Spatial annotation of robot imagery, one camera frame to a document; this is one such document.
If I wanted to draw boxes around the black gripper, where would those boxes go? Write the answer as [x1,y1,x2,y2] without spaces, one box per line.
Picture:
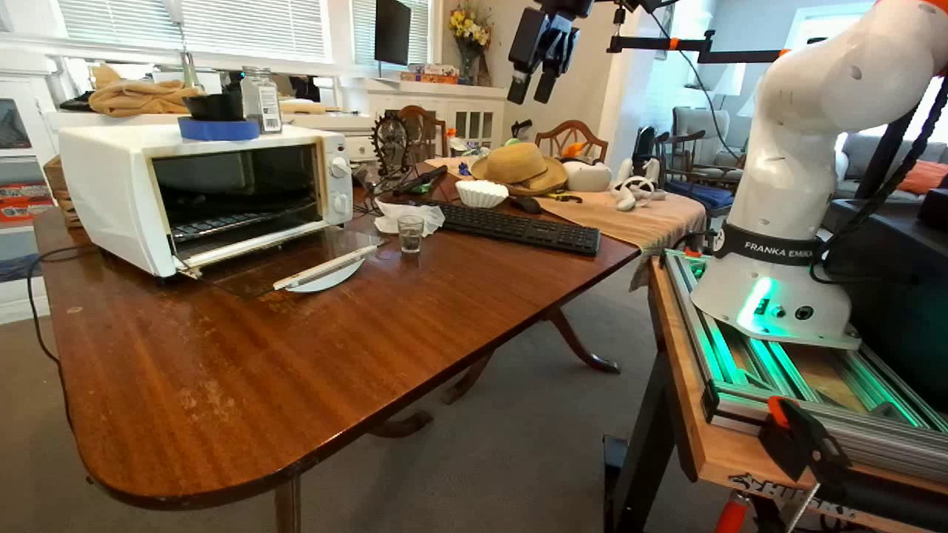
[507,9,577,102]

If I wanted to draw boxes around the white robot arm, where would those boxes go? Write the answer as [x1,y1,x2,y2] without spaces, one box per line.
[689,0,948,348]

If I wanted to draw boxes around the yellow flower vase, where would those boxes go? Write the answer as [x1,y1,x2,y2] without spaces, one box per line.
[446,3,491,86]

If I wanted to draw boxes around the white cabinet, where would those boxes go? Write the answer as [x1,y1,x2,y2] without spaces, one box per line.
[368,80,507,148]

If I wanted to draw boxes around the wooden chair back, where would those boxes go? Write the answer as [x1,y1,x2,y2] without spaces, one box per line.
[535,119,606,162]

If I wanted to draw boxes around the tan straw hat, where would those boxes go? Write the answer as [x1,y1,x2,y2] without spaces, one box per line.
[470,142,568,196]

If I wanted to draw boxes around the black monitor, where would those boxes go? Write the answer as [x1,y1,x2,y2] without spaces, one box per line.
[372,0,411,64]

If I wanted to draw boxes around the white bowl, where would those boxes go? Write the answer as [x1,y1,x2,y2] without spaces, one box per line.
[457,176,509,207]

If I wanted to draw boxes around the white headphones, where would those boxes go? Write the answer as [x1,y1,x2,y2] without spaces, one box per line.
[612,173,663,209]

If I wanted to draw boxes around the black keyboard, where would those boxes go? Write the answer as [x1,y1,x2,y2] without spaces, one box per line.
[442,203,599,255]

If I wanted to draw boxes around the white crumpled napkin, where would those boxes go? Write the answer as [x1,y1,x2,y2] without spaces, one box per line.
[372,197,445,237]

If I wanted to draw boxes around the beige table runner cloth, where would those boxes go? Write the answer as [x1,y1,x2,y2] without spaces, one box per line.
[540,193,709,255]

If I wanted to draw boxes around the small glass cup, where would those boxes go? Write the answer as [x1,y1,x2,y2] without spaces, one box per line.
[397,212,423,255]

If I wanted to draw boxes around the white labelled box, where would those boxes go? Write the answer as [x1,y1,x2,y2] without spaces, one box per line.
[239,77,282,132]

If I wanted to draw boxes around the white oven door on table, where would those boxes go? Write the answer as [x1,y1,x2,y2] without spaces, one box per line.
[275,244,372,293]

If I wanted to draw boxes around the black pan on oven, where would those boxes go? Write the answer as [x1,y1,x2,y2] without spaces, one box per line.
[186,95,242,122]

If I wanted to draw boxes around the blue tape roll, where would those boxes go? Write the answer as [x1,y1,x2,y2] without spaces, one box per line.
[177,119,260,142]

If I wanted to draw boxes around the white toaster oven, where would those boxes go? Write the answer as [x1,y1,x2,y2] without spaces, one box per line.
[58,125,352,277]

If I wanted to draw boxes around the tan folded cloth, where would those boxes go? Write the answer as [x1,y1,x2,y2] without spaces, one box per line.
[88,64,195,119]

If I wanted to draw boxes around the wooden dining table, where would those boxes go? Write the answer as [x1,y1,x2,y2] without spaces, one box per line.
[35,209,640,533]

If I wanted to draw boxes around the black camera boom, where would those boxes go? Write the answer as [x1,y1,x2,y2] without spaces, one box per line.
[606,30,789,61]

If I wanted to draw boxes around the robot mounting base frame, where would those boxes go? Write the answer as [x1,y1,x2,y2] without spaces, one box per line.
[605,247,948,533]

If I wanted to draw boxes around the black power cable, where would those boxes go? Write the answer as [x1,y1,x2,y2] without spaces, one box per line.
[20,241,97,425]

